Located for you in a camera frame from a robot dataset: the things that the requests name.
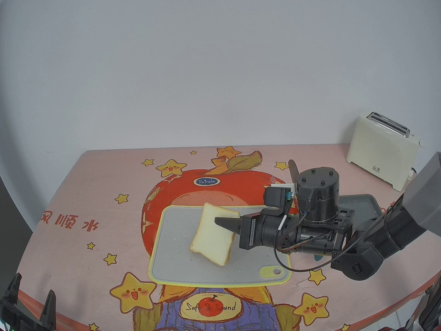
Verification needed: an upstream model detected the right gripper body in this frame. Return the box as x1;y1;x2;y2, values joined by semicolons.
239;208;303;251

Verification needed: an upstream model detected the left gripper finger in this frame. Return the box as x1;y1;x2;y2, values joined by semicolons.
39;290;57;329
6;272;23;308

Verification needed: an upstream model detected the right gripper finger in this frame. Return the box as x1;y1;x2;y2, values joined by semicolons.
214;217;242;236

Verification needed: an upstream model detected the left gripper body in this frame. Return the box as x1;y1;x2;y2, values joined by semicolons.
0;296;56;331

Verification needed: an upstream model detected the slice of bread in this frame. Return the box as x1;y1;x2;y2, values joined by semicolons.
189;202;241;267

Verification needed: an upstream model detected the cream toaster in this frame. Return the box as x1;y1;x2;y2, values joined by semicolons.
345;111;424;192

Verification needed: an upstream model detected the cutting board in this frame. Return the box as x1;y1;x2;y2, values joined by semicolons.
148;204;292;286

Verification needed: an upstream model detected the dark grey tray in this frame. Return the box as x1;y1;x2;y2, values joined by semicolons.
339;193;384;234

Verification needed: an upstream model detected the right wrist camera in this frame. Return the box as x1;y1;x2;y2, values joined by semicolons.
263;186;293;217

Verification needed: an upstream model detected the black cable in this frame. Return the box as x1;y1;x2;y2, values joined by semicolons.
274;216;349;272

